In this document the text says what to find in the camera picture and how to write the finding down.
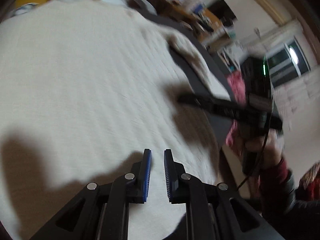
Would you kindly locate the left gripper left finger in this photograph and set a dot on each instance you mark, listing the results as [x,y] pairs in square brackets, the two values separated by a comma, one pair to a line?
[137,192]

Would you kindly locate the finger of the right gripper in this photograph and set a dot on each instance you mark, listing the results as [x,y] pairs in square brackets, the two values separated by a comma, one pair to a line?
[215,106]

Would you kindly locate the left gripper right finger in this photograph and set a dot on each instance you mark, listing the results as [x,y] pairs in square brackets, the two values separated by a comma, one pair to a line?
[177,180]

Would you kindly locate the cream knit sweater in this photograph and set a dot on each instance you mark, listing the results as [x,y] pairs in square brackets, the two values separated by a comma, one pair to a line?
[86,87]

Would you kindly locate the person right hand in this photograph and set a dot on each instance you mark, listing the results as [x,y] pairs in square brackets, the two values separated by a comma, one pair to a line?
[272,153]

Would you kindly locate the beige right curtain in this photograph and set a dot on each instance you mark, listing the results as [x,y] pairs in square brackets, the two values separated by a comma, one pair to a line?
[293,96]

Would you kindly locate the right side window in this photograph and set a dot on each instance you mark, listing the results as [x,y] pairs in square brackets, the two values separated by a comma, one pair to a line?
[286,62]

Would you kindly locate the wooden desk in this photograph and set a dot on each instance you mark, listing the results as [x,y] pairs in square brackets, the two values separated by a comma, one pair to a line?
[205,26]

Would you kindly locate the black monitor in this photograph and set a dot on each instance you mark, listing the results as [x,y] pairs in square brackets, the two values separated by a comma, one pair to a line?
[223,12]

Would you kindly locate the triangle pattern pillow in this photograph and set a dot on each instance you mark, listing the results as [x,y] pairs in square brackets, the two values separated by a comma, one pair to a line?
[24,9]

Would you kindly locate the wall air conditioner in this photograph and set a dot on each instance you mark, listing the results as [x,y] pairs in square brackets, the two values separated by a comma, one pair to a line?
[271,10]

